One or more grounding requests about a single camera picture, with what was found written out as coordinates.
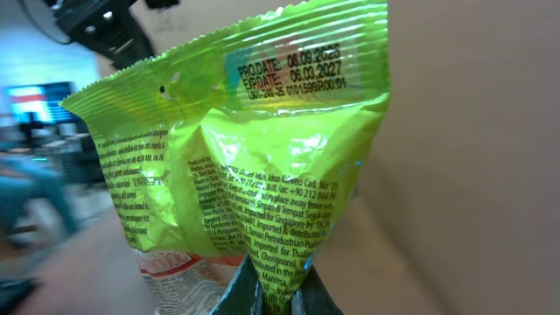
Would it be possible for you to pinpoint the green clear snack bag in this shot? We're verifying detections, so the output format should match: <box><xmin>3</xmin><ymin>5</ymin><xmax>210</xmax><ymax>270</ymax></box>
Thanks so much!
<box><xmin>63</xmin><ymin>0</ymin><xmax>391</xmax><ymax>314</ymax></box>

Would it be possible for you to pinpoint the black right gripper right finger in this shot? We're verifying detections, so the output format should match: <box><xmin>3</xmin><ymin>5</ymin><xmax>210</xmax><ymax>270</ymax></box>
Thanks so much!
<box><xmin>290</xmin><ymin>265</ymin><xmax>343</xmax><ymax>315</ymax></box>

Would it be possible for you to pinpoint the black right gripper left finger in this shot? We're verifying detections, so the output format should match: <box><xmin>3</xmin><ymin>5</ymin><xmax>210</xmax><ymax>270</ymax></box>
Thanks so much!
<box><xmin>209</xmin><ymin>255</ymin><xmax>263</xmax><ymax>315</ymax></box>

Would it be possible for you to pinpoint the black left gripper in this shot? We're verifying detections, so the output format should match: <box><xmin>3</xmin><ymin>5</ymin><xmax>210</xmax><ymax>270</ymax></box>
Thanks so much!
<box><xmin>46</xmin><ymin>0</ymin><xmax>155</xmax><ymax>70</ymax></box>

